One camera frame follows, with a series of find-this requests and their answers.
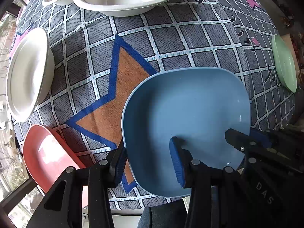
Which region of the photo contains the red square plastic plate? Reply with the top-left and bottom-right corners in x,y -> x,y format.
22,124 -> 85,193

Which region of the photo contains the green square plastic plate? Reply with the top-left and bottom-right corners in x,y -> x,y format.
271,34 -> 297,93

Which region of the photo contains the grey checkered star tablecloth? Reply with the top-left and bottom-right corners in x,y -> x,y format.
14,0 -> 295,166

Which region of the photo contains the blue square plastic plate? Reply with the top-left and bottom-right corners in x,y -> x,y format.
122,67 -> 250,197

